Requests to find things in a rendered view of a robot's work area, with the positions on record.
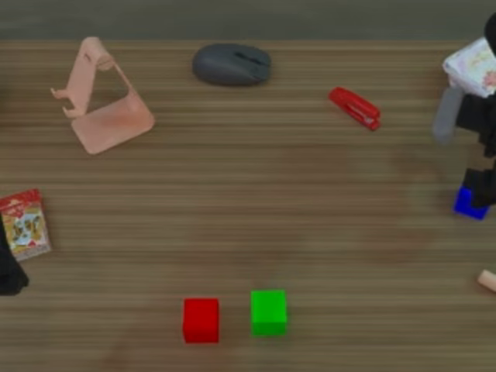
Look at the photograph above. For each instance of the peach cylindrical object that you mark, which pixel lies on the peach cylindrical object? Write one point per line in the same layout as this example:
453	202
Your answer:
489	281

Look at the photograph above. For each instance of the gray computer mouse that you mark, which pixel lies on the gray computer mouse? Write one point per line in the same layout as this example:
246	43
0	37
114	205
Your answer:
228	65

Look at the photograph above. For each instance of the pink phone stand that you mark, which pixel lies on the pink phone stand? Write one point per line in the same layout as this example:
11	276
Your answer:
112	124

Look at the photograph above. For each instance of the white floral tissue pack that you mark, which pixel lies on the white floral tissue pack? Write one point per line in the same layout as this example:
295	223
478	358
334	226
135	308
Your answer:
472	66

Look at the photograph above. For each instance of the gray cylindrical object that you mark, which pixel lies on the gray cylindrical object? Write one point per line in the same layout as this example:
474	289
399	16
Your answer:
445	116

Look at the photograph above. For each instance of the green cube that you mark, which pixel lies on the green cube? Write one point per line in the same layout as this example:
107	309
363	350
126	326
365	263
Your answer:
268	312

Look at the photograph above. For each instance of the red stapler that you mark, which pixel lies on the red stapler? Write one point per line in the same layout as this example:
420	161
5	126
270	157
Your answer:
354	107

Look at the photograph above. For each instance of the red snack packet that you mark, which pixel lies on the red snack packet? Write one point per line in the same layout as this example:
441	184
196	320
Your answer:
24	224

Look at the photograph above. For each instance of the blue cube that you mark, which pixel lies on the blue cube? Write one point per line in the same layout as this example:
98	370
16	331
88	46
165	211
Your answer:
463	203

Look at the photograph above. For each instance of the red cube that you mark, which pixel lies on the red cube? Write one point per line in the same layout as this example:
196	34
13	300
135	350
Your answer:
200	321

